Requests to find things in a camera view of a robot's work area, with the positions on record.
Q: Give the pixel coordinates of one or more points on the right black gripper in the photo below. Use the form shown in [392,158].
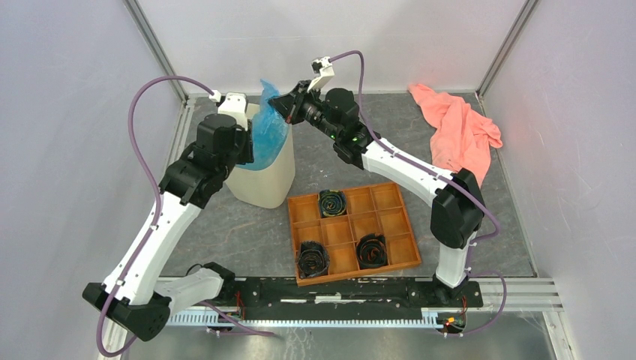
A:
[290,107]

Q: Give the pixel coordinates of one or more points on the blue plastic trash bag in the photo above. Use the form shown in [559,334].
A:
[269,130]

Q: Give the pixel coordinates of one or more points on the pink cloth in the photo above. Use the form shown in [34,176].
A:
[463,138]

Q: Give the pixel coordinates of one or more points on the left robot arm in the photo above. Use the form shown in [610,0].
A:
[131,296]

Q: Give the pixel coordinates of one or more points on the black bag roll top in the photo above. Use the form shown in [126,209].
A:
[332,203]

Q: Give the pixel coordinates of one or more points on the white slotted cable duct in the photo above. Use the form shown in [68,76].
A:
[199,316]

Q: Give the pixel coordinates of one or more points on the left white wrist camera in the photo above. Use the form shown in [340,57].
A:
[232,104]

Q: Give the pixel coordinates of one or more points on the black bag roll right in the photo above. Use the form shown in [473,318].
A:
[371,251]

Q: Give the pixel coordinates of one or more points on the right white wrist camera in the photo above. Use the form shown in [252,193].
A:
[323,69]

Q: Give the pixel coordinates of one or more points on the orange compartment tray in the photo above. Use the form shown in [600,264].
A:
[376,208]

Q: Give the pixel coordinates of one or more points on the beige trash bin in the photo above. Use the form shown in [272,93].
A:
[269,187]

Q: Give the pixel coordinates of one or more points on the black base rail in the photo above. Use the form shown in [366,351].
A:
[357,299]

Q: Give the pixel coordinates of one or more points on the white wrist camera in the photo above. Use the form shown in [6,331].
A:
[323,69]
[232,104]

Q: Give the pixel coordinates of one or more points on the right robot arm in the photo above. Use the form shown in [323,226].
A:
[457,206]

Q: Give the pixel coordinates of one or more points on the black bag roll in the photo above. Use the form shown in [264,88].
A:
[371,251]
[332,203]
[312,260]

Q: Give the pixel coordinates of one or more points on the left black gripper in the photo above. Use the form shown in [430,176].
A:
[247,137]

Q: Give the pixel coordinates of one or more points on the black bag roll left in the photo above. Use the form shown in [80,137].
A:
[312,260]

